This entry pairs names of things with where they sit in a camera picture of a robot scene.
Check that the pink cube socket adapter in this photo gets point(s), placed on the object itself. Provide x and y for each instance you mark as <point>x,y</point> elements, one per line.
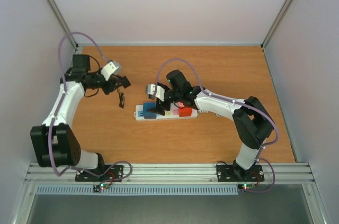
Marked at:
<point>180,105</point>

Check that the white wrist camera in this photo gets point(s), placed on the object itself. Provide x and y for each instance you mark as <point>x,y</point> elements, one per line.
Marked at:
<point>111,68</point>
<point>156,91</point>

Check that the red cube socket adapter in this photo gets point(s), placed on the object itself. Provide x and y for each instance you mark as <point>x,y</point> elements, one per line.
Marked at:
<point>185,112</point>

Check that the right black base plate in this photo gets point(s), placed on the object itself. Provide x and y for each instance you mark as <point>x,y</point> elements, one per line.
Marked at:
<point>231,173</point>

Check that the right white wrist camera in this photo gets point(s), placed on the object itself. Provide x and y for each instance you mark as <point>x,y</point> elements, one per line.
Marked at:
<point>156,91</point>

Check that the right small circuit board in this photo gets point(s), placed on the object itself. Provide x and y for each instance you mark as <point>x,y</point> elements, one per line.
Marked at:
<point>246,186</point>

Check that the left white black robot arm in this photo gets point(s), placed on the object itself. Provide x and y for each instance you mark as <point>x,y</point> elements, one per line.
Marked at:
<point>54,142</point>

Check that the aluminium front rail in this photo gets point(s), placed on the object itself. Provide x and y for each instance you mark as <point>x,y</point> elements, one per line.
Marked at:
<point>285,173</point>

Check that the left small circuit board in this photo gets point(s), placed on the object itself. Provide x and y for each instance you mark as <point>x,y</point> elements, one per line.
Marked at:
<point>101,187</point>

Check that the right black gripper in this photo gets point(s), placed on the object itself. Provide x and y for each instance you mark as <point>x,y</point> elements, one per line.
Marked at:
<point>161,108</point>

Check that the small circuit board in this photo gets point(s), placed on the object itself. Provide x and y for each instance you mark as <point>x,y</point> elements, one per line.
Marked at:
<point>246,186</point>
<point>101,187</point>

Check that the grey slotted cable duct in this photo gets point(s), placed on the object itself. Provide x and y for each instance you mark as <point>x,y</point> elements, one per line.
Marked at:
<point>137,190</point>

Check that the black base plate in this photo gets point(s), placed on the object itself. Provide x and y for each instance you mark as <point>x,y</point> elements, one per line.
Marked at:
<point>231,173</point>
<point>97,175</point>

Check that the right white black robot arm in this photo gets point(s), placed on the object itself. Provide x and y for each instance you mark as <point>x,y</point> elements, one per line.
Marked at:
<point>253,123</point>

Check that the black plug adapter with cable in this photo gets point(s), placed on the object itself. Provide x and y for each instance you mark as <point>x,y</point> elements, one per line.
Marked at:
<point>121,98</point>

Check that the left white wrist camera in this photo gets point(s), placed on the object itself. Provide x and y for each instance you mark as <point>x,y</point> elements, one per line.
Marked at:
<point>111,68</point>

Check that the white charger with pink cable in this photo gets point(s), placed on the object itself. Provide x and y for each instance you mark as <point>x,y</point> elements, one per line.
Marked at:
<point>174,108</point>

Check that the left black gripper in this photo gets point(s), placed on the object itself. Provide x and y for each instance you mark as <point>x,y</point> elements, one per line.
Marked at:
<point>110,86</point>

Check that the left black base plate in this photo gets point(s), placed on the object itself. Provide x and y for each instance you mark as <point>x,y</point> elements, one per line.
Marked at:
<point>97,175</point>

